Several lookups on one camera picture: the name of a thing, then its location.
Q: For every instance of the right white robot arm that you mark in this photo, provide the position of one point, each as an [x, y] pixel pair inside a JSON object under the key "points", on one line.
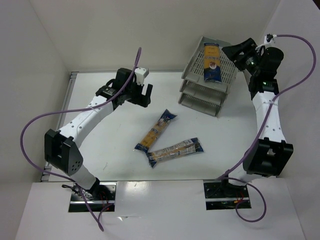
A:
{"points": [[269, 153]]}

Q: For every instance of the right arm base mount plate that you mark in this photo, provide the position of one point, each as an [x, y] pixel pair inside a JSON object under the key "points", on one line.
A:
{"points": [[221, 195]]}

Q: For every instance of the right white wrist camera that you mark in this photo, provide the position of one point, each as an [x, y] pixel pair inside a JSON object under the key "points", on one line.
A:
{"points": [[269, 39]]}

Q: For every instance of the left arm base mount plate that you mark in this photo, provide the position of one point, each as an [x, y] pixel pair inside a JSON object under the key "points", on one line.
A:
{"points": [[107, 196]]}

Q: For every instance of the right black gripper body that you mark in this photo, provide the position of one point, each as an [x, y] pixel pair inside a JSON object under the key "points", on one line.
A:
{"points": [[242, 56]]}

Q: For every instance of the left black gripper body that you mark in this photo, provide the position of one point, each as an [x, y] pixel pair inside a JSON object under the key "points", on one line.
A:
{"points": [[139, 94]]}

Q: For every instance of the spaghetti bag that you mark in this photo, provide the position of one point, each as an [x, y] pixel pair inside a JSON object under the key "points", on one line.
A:
{"points": [[212, 63], [184, 148], [155, 132]]}

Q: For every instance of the aluminium table edge rail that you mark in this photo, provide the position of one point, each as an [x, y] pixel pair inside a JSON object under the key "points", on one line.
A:
{"points": [[61, 117]]}

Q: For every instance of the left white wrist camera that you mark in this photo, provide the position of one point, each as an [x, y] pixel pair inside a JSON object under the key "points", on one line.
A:
{"points": [[141, 73]]}

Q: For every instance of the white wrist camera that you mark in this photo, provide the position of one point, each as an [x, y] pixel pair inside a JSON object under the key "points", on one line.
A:
{"points": [[141, 73], [269, 39]]}

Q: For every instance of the grey three-tier tray shelf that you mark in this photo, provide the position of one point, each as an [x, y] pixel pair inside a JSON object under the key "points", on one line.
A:
{"points": [[201, 96]]}

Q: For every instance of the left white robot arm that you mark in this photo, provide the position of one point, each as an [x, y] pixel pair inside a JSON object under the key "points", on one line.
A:
{"points": [[61, 147]]}

